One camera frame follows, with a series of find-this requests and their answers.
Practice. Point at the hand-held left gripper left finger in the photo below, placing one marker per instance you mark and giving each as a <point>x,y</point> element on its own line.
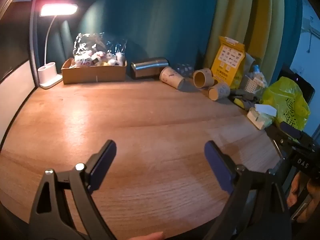
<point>101,166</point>

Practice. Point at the person's left hand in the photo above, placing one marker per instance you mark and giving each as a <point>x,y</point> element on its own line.
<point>147,237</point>

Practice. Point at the yellow-green curtain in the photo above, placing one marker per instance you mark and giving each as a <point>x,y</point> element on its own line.
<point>240,17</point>

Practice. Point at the white plastic basket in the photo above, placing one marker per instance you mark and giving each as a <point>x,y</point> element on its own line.
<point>252,83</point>

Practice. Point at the grey cloth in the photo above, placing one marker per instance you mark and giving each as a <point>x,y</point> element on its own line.
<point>243,98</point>

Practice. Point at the printed paper cup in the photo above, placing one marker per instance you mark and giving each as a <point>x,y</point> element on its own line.
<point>171,77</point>

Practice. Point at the white desk lamp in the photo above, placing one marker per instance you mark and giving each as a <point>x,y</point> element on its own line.
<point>50,72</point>

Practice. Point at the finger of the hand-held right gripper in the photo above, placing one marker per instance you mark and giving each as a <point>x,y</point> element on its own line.
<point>291,130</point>
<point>275,132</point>

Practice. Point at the clear crumpled plastic wrapper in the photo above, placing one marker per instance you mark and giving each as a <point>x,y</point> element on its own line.
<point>184,69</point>

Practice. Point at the person's right hand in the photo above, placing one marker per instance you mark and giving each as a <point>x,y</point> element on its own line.
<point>296,190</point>

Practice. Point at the black monitor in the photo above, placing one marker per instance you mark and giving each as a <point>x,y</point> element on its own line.
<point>303,85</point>

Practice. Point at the cardboard box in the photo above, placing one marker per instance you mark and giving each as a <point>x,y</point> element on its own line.
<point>93,73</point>

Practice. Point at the blue-capped plastic bottle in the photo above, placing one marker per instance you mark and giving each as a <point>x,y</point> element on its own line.
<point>255,70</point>

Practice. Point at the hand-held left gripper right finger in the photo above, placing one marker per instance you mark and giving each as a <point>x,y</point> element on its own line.
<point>220,166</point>

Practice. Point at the clear bag of small toys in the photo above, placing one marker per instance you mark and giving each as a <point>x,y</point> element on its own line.
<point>96,52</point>

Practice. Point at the stainless steel tumbler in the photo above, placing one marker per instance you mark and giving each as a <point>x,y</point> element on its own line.
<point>147,68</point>

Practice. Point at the yellow plastic bag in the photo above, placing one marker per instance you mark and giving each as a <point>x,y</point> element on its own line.
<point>285,102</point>

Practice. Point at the yellow printed package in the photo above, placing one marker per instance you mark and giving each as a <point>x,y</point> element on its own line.
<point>228,61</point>

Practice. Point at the plain brown paper cup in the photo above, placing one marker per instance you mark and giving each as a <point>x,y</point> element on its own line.
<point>203,78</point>

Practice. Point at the white tissue pack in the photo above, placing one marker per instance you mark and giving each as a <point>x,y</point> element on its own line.
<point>260,116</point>

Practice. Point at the small patterned paper cup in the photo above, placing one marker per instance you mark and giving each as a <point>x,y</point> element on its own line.
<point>218,91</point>

